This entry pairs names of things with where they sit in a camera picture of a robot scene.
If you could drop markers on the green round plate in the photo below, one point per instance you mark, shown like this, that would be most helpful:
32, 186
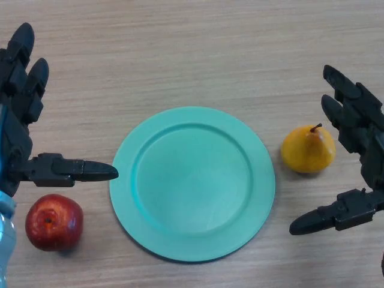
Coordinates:
192, 186

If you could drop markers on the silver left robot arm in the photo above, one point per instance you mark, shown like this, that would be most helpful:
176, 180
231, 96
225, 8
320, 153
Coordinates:
6, 237

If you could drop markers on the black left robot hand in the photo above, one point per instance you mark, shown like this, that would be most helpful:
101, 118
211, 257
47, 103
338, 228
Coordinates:
18, 132

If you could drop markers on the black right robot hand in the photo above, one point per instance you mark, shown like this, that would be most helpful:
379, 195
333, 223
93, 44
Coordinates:
370, 144

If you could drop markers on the red apple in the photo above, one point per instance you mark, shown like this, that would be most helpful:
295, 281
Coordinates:
54, 223

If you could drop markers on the yellow pear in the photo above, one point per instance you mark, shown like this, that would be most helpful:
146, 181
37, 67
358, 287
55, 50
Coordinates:
307, 150

